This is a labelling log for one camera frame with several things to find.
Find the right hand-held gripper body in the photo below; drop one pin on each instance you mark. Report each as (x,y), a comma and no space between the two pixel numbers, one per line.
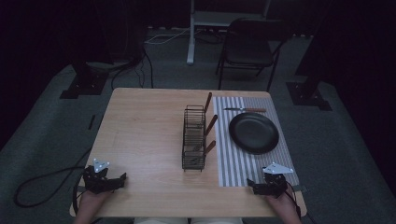
(275,182)

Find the black folding chair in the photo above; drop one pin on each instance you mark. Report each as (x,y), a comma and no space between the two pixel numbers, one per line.
(249,46)

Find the person's left hand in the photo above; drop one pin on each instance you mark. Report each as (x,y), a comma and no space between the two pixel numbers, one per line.
(93,200)

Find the white metal table frame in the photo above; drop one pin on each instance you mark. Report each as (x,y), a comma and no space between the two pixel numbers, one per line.
(191,37)

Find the person's right hand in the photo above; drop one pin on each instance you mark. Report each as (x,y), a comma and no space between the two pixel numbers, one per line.
(281,203)

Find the grey white striped placemat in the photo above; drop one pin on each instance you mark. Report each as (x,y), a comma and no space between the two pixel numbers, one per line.
(230,168)

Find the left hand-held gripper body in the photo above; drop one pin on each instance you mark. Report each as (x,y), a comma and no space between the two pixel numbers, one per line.
(95,182)

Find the small black bar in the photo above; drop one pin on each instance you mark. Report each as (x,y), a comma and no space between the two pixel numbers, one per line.
(91,122)

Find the black stand base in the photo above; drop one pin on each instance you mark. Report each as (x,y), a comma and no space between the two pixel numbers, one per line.
(84,84)
(308,93)

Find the black round plate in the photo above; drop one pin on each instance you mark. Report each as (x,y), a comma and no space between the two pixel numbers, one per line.
(253,133)

